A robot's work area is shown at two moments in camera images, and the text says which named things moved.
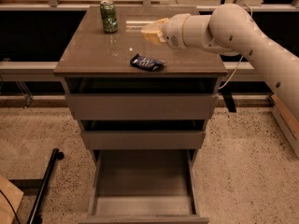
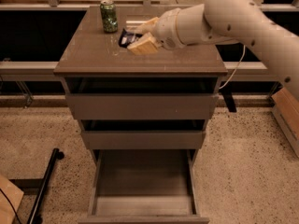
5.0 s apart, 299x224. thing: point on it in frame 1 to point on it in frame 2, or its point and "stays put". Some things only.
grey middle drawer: (144, 139) stays put
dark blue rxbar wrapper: (148, 63) to (127, 38)
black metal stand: (38, 187) stays put
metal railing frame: (52, 3) stays put
